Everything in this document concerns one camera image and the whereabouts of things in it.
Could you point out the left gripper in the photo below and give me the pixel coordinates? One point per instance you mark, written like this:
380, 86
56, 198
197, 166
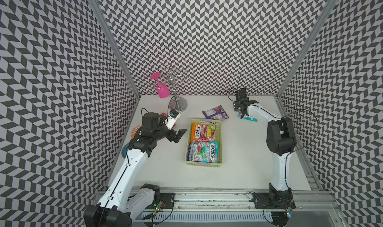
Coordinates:
178, 135

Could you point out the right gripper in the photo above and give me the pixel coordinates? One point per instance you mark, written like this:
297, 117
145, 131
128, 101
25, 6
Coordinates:
235, 103

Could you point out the teal candy bag back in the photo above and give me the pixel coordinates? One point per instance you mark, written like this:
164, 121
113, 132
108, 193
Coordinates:
247, 117

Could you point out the teal candy bag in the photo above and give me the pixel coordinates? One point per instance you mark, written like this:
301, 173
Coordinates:
206, 152
247, 117

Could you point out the pink orange candy bag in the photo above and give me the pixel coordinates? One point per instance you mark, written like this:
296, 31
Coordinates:
203, 133

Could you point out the purple candy bag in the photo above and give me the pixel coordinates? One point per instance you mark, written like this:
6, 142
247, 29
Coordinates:
189, 152
217, 113

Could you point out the light green plastic basket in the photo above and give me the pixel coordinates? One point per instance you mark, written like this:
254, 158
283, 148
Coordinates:
217, 124

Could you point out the teal candy bag front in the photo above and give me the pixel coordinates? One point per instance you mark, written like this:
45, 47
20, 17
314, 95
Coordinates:
206, 152

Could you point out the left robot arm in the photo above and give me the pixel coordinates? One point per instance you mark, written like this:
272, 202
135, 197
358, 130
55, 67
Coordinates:
117, 207

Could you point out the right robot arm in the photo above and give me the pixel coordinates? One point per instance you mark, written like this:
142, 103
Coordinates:
280, 140

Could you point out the pink plastic wine glass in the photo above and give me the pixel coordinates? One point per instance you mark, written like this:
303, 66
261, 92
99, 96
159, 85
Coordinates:
161, 88

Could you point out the orange patterned bowl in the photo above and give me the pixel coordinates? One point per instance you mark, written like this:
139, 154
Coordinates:
134, 131

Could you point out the chrome glass holder stand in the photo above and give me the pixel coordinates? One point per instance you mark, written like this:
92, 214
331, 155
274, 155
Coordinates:
175, 77

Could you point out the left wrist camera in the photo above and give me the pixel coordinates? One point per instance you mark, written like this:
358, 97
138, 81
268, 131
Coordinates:
171, 119

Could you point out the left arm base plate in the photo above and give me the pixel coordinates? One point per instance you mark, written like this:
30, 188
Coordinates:
166, 201

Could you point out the aluminium front rail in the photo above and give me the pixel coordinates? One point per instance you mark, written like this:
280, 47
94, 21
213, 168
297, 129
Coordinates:
242, 200

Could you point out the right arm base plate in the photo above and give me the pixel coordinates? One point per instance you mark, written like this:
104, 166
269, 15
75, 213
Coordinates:
263, 201

